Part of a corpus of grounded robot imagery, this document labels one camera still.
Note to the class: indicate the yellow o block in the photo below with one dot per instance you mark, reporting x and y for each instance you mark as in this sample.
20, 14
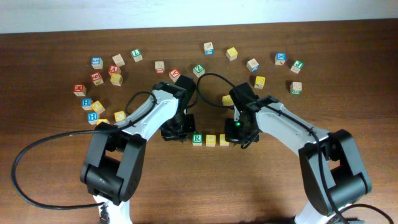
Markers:
97, 107
99, 121

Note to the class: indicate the red A block left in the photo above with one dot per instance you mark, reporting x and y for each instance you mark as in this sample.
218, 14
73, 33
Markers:
114, 69

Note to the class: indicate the green r block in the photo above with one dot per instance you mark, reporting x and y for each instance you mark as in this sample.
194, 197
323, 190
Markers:
296, 88
197, 139

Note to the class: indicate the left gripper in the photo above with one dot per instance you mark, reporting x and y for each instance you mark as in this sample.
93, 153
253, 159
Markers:
168, 134

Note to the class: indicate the blue H block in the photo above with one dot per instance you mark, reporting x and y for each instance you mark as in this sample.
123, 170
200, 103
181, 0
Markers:
86, 104

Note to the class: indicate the blue S block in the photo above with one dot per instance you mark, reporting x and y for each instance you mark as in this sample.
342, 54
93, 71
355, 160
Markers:
97, 63

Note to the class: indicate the red A block centre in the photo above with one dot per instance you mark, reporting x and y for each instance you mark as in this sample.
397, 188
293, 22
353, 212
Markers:
174, 75

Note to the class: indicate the blue plus block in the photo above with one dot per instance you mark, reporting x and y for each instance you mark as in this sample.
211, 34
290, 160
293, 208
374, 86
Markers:
92, 118

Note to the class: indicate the yellow O block upper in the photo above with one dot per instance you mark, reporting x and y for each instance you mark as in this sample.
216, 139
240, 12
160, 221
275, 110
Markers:
97, 107

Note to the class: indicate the yellow O block lower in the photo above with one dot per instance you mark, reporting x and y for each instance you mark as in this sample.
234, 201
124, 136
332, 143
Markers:
99, 121

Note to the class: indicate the yellow top block far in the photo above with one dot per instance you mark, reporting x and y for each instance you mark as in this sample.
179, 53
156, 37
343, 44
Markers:
232, 53

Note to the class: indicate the red a block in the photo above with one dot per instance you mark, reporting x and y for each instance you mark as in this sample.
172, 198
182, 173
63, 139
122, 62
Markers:
174, 75
114, 69

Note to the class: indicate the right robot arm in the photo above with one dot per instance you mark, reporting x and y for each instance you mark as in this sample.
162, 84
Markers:
333, 172

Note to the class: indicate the green Z block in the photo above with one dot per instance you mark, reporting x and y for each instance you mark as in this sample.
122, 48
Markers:
198, 70

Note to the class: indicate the red M block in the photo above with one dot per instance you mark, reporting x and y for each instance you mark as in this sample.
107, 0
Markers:
79, 90

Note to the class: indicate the red 6 block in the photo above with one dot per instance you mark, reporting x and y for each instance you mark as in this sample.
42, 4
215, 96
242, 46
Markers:
97, 78

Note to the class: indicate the yellow block pencil side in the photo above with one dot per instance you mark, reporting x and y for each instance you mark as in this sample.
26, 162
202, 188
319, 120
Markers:
259, 82

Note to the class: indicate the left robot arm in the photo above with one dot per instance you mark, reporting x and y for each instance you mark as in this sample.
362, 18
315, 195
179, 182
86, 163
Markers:
113, 165

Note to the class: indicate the green L block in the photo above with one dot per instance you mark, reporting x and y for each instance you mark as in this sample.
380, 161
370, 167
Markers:
136, 55

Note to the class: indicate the yellow S block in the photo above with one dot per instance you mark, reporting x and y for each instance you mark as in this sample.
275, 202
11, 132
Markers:
223, 141
210, 140

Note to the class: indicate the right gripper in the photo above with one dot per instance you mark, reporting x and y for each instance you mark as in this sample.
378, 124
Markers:
231, 134

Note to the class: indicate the yellow block upper left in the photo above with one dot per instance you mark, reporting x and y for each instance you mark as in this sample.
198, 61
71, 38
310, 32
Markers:
116, 79

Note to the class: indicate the blue X block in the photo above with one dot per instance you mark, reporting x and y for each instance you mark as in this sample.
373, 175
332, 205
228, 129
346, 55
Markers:
280, 58

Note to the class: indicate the blue side block far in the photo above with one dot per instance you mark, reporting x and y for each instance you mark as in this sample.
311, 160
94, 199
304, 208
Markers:
208, 48

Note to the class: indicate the red side plain block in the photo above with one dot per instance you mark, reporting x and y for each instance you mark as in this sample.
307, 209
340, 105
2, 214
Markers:
159, 66

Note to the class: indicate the plain wooden block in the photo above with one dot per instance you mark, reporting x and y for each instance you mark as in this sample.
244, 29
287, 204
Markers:
118, 60

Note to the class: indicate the blue D block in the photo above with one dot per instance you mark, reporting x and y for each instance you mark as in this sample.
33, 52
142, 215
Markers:
252, 65

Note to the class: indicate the green J block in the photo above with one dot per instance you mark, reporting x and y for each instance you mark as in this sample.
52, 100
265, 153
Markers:
297, 66

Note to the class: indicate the yellow C block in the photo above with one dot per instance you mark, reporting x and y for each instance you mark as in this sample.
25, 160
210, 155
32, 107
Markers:
119, 116

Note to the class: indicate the yellow umbrella block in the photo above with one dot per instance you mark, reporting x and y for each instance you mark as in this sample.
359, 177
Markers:
227, 100

